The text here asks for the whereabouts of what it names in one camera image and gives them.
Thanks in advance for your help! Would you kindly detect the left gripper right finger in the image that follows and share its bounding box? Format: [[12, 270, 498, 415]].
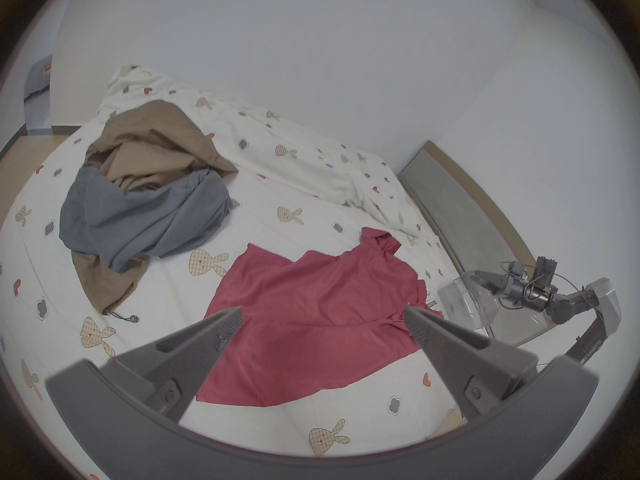
[[403, 305, 538, 423]]

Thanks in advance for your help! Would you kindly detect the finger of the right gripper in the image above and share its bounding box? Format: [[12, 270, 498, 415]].
[[468, 269, 506, 289]]

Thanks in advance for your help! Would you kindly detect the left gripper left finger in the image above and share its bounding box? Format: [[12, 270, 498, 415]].
[[102, 306, 244, 423]]

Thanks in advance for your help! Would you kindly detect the red shirt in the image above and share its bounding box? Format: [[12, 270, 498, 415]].
[[196, 227, 445, 408]]

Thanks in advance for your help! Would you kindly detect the bed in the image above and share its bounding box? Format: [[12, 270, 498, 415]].
[[0, 64, 551, 456]]

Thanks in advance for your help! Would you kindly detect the grey garment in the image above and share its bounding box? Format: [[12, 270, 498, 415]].
[[59, 168, 232, 274]]

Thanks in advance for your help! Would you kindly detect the brown garment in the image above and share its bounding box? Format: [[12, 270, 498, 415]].
[[71, 102, 238, 325]]

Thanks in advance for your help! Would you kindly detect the white printed quilt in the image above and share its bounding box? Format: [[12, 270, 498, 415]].
[[97, 64, 426, 239]]

